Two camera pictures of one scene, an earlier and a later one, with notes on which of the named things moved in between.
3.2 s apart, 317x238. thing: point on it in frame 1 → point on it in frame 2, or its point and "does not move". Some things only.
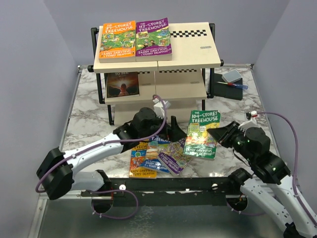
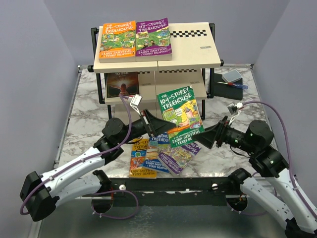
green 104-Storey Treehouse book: (199, 142) → (180, 107)
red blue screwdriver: (236, 85) does not move
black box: (227, 91) does not move
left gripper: (175, 133) → (156, 126)
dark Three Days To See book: (120, 84) does not move
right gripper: (222, 134) → (209, 134)
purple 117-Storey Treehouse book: (153, 41) does not move
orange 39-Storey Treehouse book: (118, 42) does not move
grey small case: (232, 76) does not move
